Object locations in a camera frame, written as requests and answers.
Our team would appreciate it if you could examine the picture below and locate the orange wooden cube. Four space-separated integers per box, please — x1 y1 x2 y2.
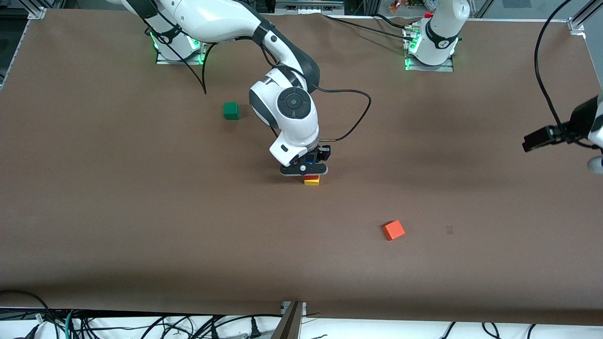
382 220 406 242

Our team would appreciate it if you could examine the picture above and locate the grey power strip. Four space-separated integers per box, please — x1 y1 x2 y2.
275 0 345 14

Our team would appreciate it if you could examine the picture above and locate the brown table cover sheet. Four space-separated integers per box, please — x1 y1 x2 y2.
0 8 603 326

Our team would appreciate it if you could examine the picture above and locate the black right arm wrist cable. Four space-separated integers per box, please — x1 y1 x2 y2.
311 84 372 142

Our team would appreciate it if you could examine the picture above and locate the black arm wrist cable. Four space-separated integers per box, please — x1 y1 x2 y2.
534 0 573 129
311 84 372 142

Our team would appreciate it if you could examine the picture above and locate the black left arm wrist cable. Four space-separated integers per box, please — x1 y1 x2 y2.
534 0 573 129

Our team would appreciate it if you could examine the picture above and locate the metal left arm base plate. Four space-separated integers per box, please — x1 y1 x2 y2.
404 56 454 73

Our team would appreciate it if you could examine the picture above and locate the black base power cable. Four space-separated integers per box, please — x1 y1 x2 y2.
323 13 417 44

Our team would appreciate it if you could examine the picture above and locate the black hanging loop cable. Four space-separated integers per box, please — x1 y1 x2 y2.
141 16 218 95

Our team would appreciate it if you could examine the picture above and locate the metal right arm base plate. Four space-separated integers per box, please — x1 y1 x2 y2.
155 41 206 65

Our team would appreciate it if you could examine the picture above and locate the aluminium profile post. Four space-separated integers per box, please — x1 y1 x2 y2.
270 301 307 339

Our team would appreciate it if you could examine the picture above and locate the black floor cable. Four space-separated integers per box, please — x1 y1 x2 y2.
0 290 59 339

